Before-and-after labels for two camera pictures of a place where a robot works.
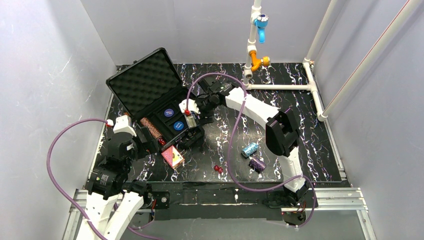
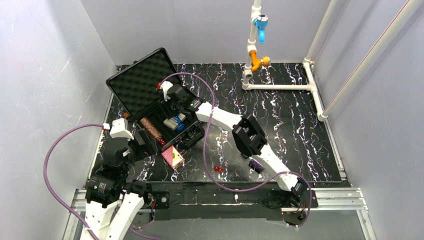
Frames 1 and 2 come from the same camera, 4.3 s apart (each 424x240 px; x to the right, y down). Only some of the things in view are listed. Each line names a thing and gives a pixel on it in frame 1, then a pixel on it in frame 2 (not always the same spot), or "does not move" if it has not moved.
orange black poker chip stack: x=155 y=132 does not move
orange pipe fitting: x=265 y=61 does not move
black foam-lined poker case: x=150 y=92 does not move
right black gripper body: x=194 y=129 -> x=171 y=103
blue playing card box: x=191 y=121 -> x=173 y=122
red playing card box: x=173 y=157 does not move
